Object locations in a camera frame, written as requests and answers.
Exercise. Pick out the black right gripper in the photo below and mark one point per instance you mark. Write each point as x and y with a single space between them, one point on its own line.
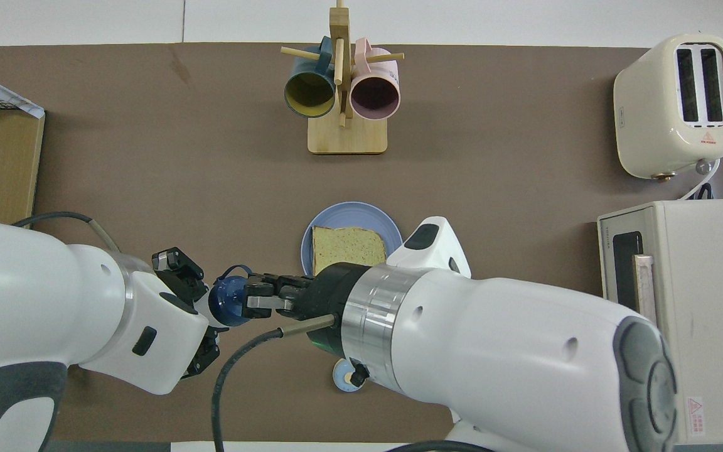
327 301

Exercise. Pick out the white bottle with navy cap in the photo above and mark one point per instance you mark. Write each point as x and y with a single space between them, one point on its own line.
226 301

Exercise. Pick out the toasted bread slice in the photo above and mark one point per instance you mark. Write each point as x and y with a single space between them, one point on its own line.
349 251

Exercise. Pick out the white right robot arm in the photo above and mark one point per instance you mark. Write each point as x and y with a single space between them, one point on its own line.
493 345

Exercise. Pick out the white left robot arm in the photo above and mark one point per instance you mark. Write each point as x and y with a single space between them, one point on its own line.
22 295

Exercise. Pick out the blue round plate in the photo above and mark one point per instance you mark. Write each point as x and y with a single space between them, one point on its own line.
349 213

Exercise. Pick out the small blue wooden-knob bell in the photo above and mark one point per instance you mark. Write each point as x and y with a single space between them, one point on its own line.
341 375

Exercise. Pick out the brown table mat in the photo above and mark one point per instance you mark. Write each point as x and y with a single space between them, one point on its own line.
148 157

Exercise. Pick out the wooden mug rack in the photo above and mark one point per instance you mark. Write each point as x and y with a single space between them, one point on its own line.
361 138

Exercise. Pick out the teal mug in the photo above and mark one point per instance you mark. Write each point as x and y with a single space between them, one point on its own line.
308 94

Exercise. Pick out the pink ribbed mug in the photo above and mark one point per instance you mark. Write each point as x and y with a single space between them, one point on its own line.
374 97

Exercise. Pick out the cream two-slot toaster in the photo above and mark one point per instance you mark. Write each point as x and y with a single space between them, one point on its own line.
650 113

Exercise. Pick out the white toaster oven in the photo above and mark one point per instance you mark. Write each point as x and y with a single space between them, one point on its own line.
713 282

